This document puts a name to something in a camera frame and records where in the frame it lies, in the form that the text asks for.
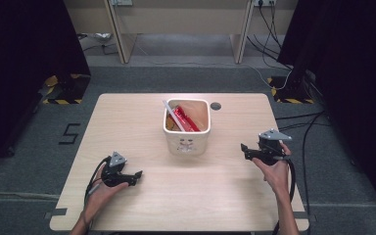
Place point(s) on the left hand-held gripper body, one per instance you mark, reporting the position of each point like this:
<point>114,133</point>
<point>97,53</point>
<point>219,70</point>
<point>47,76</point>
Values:
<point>115,176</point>

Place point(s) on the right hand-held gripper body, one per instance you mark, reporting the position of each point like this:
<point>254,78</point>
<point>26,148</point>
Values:
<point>269,151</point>

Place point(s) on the white square bin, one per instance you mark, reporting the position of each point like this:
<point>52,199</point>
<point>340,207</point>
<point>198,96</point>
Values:
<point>186,143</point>

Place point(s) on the white straw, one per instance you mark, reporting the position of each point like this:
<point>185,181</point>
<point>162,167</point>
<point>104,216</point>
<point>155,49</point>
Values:
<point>173,116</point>

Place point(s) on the red drink can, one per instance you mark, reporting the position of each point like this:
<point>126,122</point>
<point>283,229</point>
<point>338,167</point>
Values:
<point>186,119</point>

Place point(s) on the person's right hand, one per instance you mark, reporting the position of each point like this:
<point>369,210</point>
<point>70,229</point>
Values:
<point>277,176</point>

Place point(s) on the person's left hand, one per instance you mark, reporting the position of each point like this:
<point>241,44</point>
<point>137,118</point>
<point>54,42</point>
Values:
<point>99,197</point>

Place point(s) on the dark round table grommet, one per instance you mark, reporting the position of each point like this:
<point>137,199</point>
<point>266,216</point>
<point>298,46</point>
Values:
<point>215,106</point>

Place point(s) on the yellow scrap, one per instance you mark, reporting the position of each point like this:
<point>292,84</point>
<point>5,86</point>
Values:
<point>170,125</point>

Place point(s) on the stand base with hazard tape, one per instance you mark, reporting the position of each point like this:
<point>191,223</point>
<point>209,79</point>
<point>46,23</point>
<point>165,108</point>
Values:
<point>67,93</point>
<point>289,94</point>

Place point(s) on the grey tape strip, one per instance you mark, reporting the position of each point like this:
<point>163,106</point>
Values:
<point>56,212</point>
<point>305,215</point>

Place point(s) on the black curtain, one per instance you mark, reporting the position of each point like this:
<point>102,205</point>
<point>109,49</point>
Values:
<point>19,65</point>
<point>355,81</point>

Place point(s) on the crumpled silver foil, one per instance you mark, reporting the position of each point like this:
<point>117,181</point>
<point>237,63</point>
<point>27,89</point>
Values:
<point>102,37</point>

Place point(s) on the white power strip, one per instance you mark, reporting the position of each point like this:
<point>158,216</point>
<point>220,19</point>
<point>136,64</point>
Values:
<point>264,2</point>
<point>121,2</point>

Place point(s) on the beige desk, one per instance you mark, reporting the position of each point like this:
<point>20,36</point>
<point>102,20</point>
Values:
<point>182,18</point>

